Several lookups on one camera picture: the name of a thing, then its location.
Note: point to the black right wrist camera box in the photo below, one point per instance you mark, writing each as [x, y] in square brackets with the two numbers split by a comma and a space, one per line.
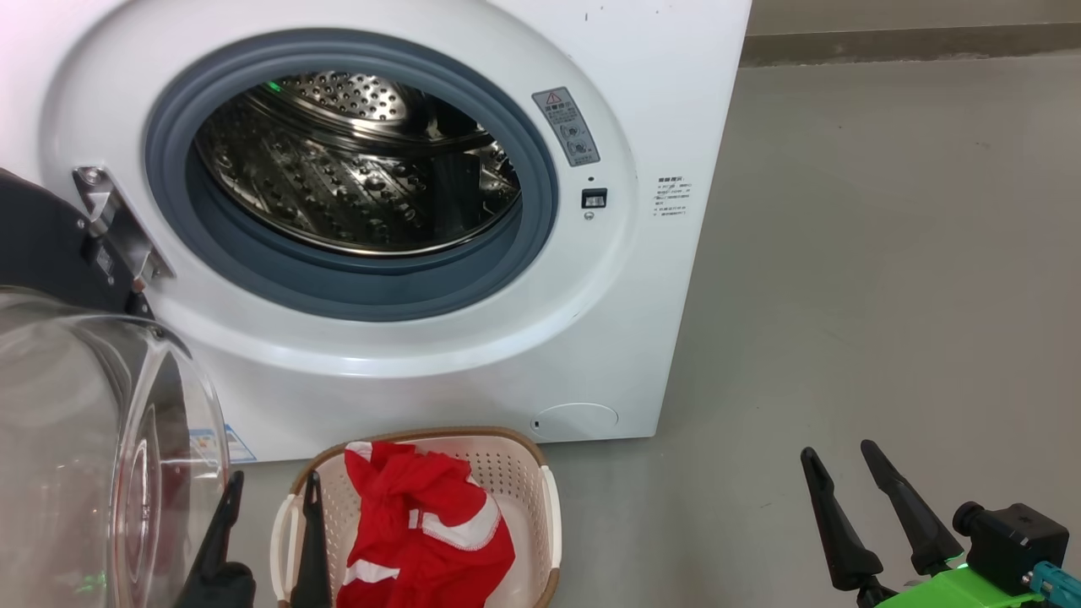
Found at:
[1013, 540]

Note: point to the white front-load washing machine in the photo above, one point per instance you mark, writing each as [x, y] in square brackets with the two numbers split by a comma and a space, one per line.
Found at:
[642, 338]

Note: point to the cream perforated laundry basket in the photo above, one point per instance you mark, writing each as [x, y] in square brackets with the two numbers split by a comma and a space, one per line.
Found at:
[532, 507]

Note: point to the blue energy label sticker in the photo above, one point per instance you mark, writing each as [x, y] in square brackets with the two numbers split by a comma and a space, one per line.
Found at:
[232, 446]

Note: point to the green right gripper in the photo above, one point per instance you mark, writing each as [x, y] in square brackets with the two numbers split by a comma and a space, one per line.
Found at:
[954, 591]

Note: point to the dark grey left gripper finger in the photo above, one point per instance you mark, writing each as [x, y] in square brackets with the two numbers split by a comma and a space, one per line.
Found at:
[221, 549]
[312, 557]

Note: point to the grey warning sticker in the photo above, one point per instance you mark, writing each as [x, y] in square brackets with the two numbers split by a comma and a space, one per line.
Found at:
[567, 127]

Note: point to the red white striped garment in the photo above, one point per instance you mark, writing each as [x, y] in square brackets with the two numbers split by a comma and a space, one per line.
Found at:
[422, 540]

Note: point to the small printed text sticker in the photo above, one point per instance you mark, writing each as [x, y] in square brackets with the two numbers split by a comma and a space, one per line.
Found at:
[674, 197]

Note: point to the black round glass washer door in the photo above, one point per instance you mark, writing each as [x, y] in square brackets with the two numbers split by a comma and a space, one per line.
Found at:
[51, 245]

